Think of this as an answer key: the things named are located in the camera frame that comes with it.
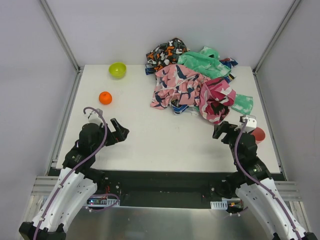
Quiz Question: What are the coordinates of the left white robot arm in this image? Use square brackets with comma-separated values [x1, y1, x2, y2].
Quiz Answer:
[19, 118, 130, 240]

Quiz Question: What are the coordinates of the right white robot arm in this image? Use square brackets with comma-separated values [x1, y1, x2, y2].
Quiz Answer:
[212, 117, 317, 240]

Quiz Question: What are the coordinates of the magenta camouflage cloth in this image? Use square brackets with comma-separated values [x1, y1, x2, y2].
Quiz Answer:
[199, 77, 236, 124]

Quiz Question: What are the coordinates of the light pink camouflage cloth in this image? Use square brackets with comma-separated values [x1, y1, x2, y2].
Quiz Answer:
[150, 64, 210, 110]

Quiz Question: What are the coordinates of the green tie-dye cloth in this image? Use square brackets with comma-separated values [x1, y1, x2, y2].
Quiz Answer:
[176, 46, 254, 114]

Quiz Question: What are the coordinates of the black multicolour patterned cloth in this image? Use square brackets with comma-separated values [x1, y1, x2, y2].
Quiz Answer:
[145, 37, 189, 74]

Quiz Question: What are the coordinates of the red plastic cup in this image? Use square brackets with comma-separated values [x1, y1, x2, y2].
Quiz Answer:
[250, 127, 266, 145]

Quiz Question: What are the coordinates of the orange fruit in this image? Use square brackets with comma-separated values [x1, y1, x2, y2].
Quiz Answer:
[98, 91, 113, 105]

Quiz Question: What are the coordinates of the green plastic bowl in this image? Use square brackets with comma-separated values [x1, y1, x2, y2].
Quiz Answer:
[108, 62, 127, 79]

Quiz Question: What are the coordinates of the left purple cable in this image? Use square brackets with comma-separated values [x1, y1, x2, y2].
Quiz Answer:
[32, 106, 121, 240]

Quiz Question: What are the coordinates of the purple cable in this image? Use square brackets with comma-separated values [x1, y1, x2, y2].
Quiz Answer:
[32, 106, 121, 240]
[228, 119, 303, 240]

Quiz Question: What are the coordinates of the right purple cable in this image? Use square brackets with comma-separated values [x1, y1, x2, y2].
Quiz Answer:
[228, 119, 303, 240]

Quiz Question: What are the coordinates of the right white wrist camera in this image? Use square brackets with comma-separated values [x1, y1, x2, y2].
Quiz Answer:
[240, 115, 257, 133]

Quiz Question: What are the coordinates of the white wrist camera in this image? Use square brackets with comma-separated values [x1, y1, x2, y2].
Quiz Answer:
[83, 108, 103, 126]
[240, 115, 257, 133]

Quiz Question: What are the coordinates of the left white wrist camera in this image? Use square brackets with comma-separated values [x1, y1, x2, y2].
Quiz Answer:
[83, 108, 103, 126]

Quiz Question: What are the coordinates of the black base frame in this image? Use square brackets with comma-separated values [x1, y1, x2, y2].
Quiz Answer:
[93, 170, 237, 209]

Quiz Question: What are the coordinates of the left aluminium frame post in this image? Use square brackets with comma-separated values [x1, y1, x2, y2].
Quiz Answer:
[39, 0, 84, 74]

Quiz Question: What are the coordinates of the aluminium frame post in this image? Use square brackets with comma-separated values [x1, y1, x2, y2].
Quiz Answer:
[39, 0, 84, 74]
[252, 0, 304, 75]

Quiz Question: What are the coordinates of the right aluminium frame post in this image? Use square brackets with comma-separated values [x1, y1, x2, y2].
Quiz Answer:
[252, 0, 304, 75]

